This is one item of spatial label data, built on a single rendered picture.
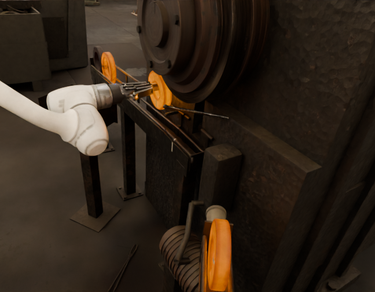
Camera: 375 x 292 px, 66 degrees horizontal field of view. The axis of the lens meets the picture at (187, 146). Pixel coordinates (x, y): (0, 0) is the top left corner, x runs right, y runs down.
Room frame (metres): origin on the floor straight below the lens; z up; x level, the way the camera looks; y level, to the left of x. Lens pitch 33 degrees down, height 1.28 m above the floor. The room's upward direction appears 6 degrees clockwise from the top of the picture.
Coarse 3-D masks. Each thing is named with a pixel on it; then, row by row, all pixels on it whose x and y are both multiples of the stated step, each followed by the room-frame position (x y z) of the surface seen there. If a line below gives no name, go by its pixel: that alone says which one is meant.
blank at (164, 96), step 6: (150, 72) 1.13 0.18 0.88; (150, 78) 1.13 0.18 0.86; (156, 78) 1.09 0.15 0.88; (162, 78) 1.06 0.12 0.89; (162, 84) 1.05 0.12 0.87; (162, 90) 1.04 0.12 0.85; (168, 90) 1.04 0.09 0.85; (150, 96) 1.14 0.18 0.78; (156, 96) 1.11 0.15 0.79; (162, 96) 1.05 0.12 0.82; (168, 96) 1.04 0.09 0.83; (156, 102) 1.09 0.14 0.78; (162, 102) 1.05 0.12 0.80; (168, 102) 1.04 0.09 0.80; (162, 108) 1.05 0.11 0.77
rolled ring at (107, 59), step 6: (102, 54) 1.72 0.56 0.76; (108, 54) 1.66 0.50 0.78; (102, 60) 1.73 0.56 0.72; (108, 60) 1.63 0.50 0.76; (102, 66) 1.73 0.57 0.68; (114, 66) 1.62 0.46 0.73; (108, 72) 1.73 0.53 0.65; (114, 72) 1.61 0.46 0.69; (108, 78) 1.68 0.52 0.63; (114, 78) 1.62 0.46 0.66
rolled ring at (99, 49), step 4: (96, 48) 1.82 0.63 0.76; (100, 48) 1.83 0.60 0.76; (96, 52) 1.87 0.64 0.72; (100, 52) 1.79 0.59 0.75; (96, 56) 1.89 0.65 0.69; (100, 56) 1.77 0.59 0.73; (96, 60) 1.89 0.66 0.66; (100, 60) 1.76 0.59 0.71; (96, 64) 1.88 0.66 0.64; (100, 64) 1.77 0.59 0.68; (100, 68) 1.78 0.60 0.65
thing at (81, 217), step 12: (72, 84) 1.32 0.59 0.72; (108, 108) 1.17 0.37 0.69; (108, 120) 1.17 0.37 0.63; (84, 156) 1.14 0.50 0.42; (96, 156) 1.18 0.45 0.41; (84, 168) 1.15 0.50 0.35; (96, 168) 1.17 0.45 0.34; (84, 180) 1.15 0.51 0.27; (96, 180) 1.16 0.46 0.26; (96, 192) 1.15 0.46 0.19; (96, 204) 1.14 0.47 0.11; (108, 204) 1.25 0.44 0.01; (72, 216) 1.13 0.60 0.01; (84, 216) 1.14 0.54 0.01; (96, 216) 1.13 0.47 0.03; (108, 216) 1.16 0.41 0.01; (96, 228) 1.06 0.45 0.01
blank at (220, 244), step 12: (216, 228) 0.45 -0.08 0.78; (228, 228) 0.45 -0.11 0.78; (216, 240) 0.42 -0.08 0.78; (228, 240) 0.42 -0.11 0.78; (216, 252) 0.40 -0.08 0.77; (228, 252) 0.40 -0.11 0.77; (216, 264) 0.38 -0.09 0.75; (228, 264) 0.38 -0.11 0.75; (216, 276) 0.37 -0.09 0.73; (228, 276) 0.37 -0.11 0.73; (216, 288) 0.37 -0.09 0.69
